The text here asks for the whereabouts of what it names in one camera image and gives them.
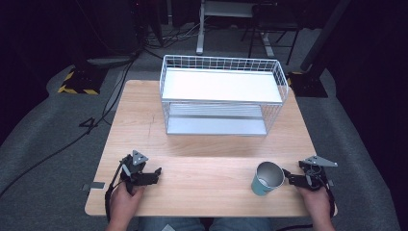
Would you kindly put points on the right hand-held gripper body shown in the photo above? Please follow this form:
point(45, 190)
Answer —
point(313, 174)

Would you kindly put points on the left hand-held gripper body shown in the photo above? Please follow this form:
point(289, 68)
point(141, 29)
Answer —
point(134, 170)

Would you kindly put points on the teal metal cup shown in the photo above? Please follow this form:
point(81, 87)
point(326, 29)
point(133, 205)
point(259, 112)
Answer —
point(267, 179)

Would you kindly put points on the person's left hand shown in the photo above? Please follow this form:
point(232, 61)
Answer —
point(123, 202)

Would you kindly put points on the grey tape strip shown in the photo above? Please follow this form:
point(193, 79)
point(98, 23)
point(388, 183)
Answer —
point(94, 185)

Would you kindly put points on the yellow-black striped stand base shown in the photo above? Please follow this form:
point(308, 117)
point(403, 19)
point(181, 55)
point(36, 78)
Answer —
point(81, 82)
point(308, 85)

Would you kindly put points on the grey floor plate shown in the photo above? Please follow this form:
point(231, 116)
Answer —
point(112, 61)

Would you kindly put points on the black slanted stand pole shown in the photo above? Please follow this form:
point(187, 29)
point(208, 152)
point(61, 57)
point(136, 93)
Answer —
point(324, 35)

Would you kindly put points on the black chair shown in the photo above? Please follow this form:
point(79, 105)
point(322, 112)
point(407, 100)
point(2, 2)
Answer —
point(275, 22)

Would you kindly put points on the white desk frame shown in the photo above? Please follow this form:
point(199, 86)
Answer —
point(205, 12)

